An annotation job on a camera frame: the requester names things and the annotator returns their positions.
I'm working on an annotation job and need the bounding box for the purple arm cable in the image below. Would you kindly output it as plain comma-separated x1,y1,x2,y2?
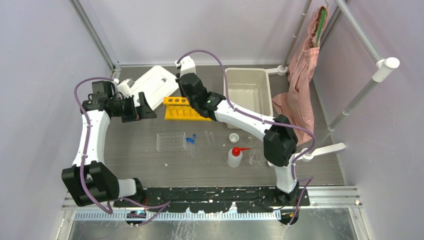
176,49,317,227
73,77,172,227

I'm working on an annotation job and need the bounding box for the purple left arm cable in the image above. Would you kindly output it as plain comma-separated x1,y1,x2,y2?
73,77,172,227

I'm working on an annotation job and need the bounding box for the green clothes hanger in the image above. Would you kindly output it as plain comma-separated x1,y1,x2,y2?
314,7,327,47

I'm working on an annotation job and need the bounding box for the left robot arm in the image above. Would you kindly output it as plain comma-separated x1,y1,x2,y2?
61,77,157,214

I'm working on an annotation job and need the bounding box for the beige plastic bin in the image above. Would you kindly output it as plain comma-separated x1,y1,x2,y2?
223,67,273,117

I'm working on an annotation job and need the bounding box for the yellow test tube rack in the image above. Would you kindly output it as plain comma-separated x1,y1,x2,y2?
163,96,211,122

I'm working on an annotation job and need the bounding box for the clear glass test tube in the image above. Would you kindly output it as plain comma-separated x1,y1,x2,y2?
204,130,215,146

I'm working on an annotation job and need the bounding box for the small white cup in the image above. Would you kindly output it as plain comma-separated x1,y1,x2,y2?
228,132,240,144

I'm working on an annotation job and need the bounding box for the clear acrylic tube tray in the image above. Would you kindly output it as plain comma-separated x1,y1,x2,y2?
156,132,187,152

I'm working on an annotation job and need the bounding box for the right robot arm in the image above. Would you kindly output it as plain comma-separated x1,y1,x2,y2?
175,73,301,206

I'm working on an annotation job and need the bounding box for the small glass beaker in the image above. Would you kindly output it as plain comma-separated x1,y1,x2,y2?
246,133,256,145

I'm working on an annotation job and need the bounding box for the aluminium frame rail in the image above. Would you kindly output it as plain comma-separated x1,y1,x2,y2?
61,186,363,224

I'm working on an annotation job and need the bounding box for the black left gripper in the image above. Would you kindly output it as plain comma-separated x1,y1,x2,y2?
111,92,156,123

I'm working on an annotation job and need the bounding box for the pink cloth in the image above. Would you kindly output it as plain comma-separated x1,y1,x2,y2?
272,5,329,133

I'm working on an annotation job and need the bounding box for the white garment rack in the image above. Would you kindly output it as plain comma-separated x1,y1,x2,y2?
288,0,400,167

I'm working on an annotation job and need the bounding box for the white red wash bottle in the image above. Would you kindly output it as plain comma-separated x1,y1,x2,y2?
226,147,251,168

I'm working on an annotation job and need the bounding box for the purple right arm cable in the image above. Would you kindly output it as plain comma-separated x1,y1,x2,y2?
176,49,317,227

